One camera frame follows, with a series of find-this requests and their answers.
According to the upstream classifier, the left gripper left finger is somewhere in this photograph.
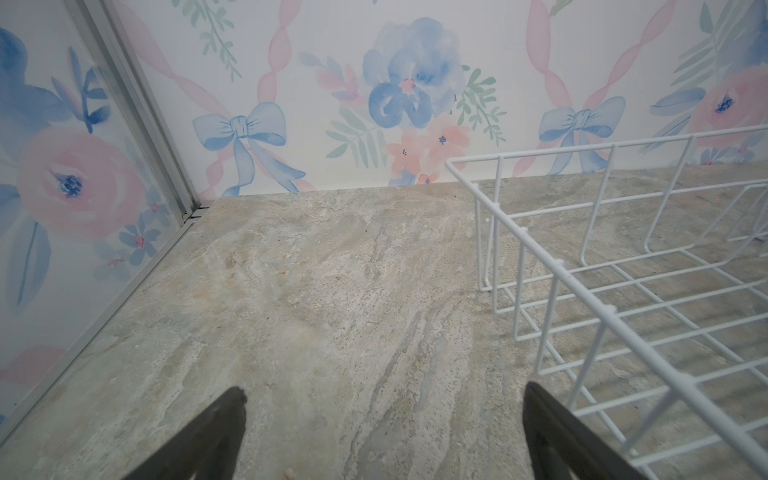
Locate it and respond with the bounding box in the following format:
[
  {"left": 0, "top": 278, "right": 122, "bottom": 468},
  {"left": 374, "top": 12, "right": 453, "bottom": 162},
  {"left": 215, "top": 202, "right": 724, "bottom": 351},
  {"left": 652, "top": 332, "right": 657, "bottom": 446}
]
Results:
[{"left": 126, "top": 386, "right": 247, "bottom": 479}]

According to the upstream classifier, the white wire dish rack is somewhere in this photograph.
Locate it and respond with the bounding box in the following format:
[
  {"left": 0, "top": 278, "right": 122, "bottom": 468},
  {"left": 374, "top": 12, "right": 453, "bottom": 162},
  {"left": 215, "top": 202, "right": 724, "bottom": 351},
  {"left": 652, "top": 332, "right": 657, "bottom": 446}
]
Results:
[{"left": 445, "top": 124, "right": 767, "bottom": 479}]

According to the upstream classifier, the left aluminium corner post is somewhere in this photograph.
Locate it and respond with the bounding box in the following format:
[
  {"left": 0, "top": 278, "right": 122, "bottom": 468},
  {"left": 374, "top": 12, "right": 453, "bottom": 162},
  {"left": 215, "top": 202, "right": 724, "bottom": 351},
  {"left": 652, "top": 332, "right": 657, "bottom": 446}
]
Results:
[{"left": 62, "top": 0, "right": 208, "bottom": 220}]

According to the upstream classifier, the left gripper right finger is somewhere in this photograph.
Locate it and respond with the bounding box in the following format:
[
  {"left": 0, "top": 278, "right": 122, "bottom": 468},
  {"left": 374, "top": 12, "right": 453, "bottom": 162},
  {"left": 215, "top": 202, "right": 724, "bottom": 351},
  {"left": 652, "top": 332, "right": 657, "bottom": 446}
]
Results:
[{"left": 522, "top": 381, "right": 643, "bottom": 480}]

